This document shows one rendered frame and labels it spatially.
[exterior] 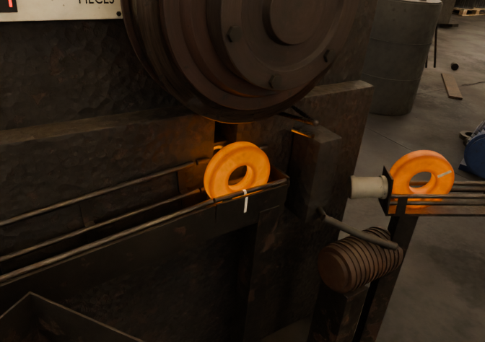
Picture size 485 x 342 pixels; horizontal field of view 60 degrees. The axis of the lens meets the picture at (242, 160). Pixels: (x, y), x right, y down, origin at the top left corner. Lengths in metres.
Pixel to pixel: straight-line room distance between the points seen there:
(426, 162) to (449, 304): 0.93
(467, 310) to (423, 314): 0.19
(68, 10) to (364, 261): 0.85
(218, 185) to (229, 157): 0.07
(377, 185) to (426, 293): 0.90
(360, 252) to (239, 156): 0.42
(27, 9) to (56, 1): 0.05
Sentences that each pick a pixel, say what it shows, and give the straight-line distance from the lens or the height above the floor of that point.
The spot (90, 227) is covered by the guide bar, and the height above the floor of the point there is 0.68.
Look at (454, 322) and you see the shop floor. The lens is 1.87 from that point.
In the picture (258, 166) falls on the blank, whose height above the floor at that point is 0.76.
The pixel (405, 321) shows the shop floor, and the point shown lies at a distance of 1.78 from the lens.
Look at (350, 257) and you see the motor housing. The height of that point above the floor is 0.53.
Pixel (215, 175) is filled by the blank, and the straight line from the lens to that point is 0.89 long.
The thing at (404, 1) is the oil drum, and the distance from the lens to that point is 3.45.
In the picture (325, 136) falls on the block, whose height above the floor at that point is 0.80.
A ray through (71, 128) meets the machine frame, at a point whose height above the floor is 0.87.
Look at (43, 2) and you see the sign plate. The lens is 0.78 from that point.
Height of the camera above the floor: 1.21
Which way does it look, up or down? 28 degrees down
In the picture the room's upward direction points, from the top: 6 degrees clockwise
